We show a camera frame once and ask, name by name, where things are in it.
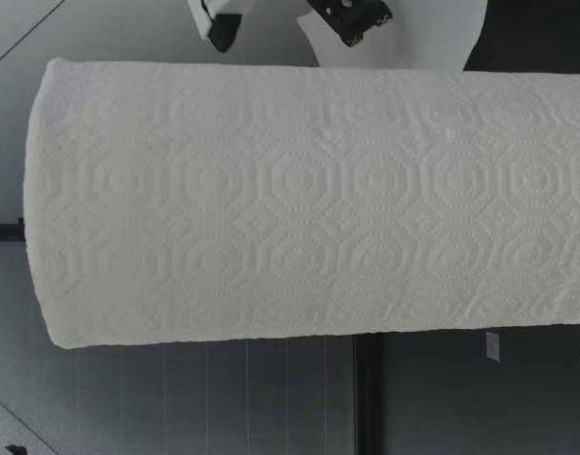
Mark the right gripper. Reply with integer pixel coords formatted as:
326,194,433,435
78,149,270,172
307,0,396,47

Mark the white paper towel sheet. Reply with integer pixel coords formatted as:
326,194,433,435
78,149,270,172
296,0,489,74

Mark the white paper towel roll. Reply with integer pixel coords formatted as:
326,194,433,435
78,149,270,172
23,56,580,351

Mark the black frame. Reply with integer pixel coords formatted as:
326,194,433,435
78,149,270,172
0,217,27,241

